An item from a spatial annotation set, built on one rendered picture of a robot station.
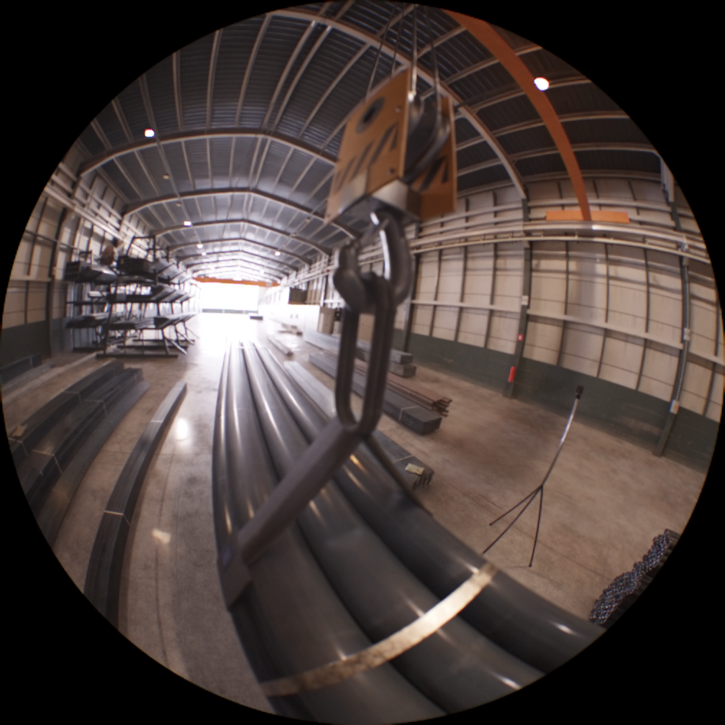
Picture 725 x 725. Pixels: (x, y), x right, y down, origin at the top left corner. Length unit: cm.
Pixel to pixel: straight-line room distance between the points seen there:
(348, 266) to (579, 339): 823
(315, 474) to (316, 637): 28
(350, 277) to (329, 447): 26
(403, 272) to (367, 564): 52
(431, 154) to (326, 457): 52
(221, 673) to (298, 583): 159
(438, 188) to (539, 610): 75
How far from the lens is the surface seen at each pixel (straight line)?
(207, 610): 206
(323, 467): 37
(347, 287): 31
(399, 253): 36
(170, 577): 226
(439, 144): 43
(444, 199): 36
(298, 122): 1124
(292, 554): 49
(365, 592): 47
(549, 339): 852
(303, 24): 883
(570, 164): 640
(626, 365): 843
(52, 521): 307
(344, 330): 37
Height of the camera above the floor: 188
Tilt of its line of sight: 11 degrees down
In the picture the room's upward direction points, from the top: 7 degrees clockwise
